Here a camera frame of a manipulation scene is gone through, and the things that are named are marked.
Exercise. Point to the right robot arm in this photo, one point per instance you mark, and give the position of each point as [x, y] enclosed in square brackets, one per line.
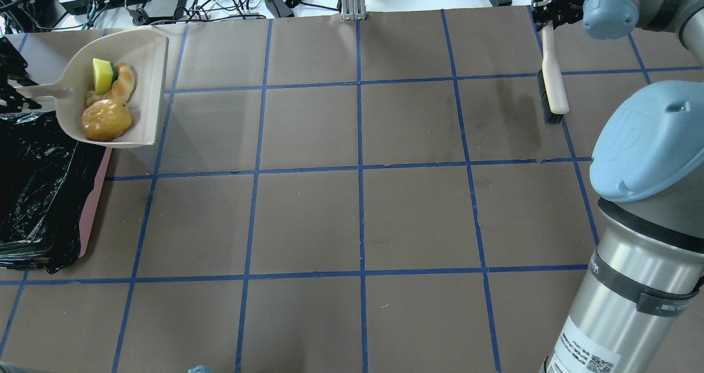
[647, 170]

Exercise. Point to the beige plastic dustpan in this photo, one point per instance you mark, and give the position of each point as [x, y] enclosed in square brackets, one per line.
[146, 51]

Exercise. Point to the toy croissant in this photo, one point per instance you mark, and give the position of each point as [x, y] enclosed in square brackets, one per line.
[121, 89]

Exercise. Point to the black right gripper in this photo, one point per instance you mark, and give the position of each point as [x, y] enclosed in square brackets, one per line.
[566, 0]

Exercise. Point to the brown toy potato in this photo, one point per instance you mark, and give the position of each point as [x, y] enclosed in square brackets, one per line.
[106, 120]

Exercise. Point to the yellow green sponge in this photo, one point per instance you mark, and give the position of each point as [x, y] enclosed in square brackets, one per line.
[104, 75]

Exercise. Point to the pink bin with black bag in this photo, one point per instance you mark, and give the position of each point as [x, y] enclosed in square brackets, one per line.
[47, 177]

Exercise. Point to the beige hand brush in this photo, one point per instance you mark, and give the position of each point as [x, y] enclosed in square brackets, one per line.
[550, 79]

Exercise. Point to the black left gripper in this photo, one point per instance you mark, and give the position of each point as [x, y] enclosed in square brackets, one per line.
[9, 71]

